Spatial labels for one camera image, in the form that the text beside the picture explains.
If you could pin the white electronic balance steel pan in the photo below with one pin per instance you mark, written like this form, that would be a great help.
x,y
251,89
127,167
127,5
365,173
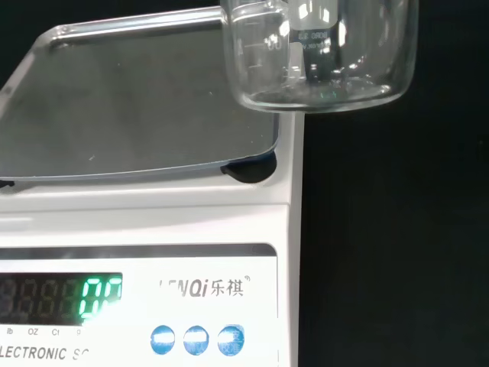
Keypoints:
x,y
153,214

